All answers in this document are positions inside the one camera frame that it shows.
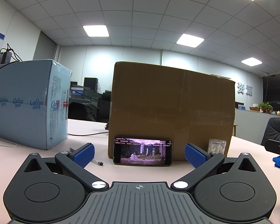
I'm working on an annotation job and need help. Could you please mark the black leather office chair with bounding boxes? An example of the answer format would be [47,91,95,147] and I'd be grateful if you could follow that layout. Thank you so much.
[261,117,280,146]

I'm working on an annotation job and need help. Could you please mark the light blue printed carton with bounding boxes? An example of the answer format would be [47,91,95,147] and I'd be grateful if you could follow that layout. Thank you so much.
[0,59,73,150]

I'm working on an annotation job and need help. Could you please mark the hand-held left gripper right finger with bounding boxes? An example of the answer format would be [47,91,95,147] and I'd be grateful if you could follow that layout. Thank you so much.
[171,143,259,190]

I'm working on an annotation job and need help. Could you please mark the dark background office chair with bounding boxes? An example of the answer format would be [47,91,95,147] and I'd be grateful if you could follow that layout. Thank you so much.
[68,97,111,122]

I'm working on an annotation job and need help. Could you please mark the brown cardboard box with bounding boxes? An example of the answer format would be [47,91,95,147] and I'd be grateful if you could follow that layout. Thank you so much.
[107,61,236,162]

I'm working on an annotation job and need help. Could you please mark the white wall sign characters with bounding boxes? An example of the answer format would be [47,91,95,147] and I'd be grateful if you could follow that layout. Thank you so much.
[237,82,253,96]

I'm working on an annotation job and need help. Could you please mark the grey pen with black cap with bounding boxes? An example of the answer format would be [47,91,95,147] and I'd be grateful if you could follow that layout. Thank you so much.
[69,147,104,166]

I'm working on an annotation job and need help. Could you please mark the potted green plant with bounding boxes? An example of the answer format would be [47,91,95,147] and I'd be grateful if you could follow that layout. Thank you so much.
[258,102,274,114]

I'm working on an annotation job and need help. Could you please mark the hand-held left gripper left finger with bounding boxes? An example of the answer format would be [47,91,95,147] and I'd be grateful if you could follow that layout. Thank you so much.
[21,143,110,190]

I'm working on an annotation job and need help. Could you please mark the black cable on table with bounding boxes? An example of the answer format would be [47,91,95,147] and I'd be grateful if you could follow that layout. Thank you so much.
[68,130,110,136]

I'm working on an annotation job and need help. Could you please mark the clear cotton swab jar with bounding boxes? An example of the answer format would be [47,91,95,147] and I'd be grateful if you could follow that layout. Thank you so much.
[208,139,227,156]

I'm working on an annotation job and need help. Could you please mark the black smartphone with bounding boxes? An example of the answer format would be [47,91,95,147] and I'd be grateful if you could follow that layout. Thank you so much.
[113,137,172,167]

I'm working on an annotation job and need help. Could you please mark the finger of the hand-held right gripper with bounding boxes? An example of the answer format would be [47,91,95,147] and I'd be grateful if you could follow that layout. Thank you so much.
[264,138,280,160]

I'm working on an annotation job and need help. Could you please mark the black power adapter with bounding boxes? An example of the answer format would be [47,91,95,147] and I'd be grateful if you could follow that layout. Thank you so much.
[0,49,13,66]

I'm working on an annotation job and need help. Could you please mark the black computer monitor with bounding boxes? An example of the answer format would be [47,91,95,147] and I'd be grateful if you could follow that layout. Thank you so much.
[83,77,99,92]

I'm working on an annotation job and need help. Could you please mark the white cable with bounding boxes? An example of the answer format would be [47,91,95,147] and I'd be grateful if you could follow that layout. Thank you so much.
[0,135,17,148]

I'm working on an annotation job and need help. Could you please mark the grey reception counter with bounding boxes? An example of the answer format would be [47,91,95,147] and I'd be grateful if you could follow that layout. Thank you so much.
[234,108,271,145]

